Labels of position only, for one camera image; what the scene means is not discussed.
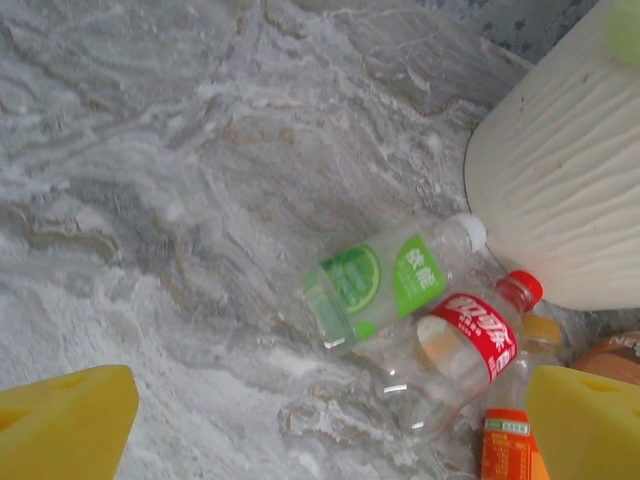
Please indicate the orange label bottle yellow cap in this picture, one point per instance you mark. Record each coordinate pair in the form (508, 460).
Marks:
(505, 445)

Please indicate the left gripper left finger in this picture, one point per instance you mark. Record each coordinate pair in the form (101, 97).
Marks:
(65, 425)

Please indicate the red label bottle red cap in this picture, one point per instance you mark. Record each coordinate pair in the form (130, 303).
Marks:
(470, 330)

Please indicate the green label bottle white cap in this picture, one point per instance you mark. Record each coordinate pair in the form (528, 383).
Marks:
(370, 285)

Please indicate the light green bin liner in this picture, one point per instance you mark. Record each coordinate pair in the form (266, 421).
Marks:
(625, 30)

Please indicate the cream plastic bin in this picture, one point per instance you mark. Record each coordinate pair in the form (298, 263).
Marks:
(565, 200)

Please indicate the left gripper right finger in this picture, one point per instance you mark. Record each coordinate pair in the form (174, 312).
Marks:
(590, 430)

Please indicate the brown coffee bottle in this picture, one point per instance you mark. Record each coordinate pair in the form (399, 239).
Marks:
(607, 357)

